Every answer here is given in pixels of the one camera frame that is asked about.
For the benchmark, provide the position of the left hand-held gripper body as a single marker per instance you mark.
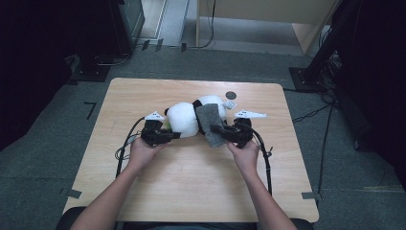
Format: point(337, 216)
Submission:
point(153, 135)

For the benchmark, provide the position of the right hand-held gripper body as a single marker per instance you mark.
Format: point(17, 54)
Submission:
point(241, 134)

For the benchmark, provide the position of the gray fluffy towel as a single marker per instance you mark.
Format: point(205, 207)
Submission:
point(209, 116)

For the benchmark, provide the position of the panda plush toy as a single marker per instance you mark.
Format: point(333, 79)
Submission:
point(183, 119)

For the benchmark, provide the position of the person's left hand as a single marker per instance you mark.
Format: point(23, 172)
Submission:
point(143, 156)

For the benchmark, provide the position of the person's right hand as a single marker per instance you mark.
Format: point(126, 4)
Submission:
point(245, 158)

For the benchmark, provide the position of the dark round table grommet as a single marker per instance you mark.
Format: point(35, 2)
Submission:
point(230, 95)

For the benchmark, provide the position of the black floor tape corner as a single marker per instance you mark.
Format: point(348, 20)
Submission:
point(92, 108)

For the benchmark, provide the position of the gray tape strip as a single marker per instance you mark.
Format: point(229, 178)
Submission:
point(310, 195)
point(72, 193)

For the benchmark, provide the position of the black metal stand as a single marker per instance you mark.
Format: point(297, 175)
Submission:
point(322, 48)

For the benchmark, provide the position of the black equipment cabinet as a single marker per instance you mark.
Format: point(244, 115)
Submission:
point(105, 25)

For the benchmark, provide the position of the light wooden furniture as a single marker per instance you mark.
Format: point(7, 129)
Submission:
point(255, 9)

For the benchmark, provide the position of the dark curtain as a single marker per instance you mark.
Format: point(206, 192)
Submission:
point(25, 64)
point(376, 80)

